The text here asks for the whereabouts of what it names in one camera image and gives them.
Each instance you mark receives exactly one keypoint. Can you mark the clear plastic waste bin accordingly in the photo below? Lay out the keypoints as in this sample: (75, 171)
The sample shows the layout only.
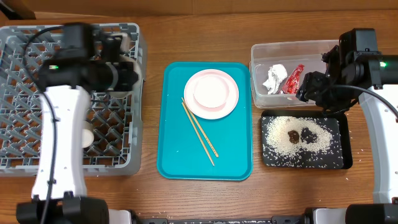
(290, 55)

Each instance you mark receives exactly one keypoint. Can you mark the grey bowl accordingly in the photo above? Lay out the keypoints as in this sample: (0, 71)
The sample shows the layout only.
(129, 71)

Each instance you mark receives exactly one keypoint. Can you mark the white tissue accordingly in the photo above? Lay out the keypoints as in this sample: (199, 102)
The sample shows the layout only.
(276, 75)

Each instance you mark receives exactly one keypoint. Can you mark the wooden chopstick lower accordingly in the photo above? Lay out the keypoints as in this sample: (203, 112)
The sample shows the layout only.
(199, 137)

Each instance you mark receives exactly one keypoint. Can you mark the brown food scrap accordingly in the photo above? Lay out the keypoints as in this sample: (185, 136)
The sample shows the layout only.
(294, 137)

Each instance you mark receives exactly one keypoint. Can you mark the wooden chopstick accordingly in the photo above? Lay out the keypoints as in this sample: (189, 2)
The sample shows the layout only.
(199, 137)
(193, 117)

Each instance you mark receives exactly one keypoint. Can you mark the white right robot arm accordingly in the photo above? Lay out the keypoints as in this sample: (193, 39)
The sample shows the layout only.
(361, 74)

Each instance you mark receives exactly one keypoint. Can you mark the small white cup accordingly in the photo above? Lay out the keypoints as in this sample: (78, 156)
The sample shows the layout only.
(87, 134)

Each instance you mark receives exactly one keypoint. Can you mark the red snack wrapper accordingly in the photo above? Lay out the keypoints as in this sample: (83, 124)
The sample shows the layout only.
(292, 83)

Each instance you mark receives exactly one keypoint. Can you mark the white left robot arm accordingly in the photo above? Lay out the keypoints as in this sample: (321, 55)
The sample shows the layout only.
(86, 63)

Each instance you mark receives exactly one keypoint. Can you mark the wooden chopstick upper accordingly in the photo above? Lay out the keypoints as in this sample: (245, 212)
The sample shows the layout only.
(193, 117)

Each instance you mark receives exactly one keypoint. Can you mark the teal plastic tray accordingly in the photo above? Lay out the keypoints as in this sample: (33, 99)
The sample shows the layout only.
(226, 153)

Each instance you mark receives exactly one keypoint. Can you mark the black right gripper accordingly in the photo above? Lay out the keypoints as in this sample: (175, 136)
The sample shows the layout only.
(314, 88)

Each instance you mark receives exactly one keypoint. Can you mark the white rice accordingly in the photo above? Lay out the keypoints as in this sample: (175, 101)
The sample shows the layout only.
(276, 137)

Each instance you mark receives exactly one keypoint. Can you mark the grey dishwasher rack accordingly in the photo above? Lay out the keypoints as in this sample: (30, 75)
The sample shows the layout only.
(116, 119)

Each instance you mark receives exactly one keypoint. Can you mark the large pink plate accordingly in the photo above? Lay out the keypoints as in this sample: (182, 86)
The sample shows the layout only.
(211, 113)

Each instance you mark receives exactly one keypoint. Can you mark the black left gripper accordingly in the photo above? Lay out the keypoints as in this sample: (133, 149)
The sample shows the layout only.
(127, 69)

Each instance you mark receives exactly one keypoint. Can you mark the small pink plate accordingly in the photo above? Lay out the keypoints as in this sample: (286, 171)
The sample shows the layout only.
(211, 91)

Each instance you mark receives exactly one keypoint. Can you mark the black waste tray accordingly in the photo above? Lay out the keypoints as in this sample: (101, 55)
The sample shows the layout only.
(346, 140)

